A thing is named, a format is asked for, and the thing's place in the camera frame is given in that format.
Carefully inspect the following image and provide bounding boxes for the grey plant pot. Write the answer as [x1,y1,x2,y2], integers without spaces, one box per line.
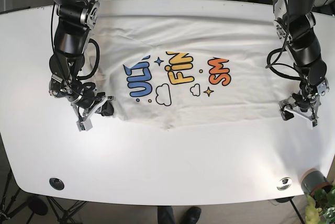
[300,169,332,196]

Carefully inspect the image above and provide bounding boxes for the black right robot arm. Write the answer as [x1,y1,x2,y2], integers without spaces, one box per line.
[49,0,114,131]

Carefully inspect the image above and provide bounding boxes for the white printed T-shirt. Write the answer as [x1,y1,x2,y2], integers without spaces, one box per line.
[92,0,298,129]

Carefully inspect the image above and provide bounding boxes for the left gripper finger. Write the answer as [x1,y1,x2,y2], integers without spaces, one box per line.
[293,110,318,129]
[278,98,300,121]

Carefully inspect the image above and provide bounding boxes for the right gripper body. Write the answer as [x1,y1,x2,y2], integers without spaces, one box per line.
[50,75,105,110]

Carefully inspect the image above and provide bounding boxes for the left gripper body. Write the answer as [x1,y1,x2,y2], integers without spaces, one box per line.
[291,83,329,120]

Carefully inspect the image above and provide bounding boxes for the green potted plant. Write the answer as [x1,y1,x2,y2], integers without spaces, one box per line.
[305,185,334,224]

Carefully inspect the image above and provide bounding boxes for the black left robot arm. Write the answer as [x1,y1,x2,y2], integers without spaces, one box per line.
[266,0,329,127]

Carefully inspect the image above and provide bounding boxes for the silver table grommet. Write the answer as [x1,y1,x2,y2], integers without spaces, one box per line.
[276,177,292,191]

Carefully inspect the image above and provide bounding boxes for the black table grommet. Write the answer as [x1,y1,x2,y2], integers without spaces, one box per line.
[49,177,65,191]

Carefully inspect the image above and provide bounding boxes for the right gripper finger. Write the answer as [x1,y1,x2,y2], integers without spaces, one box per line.
[95,93,115,117]
[71,104,102,131]

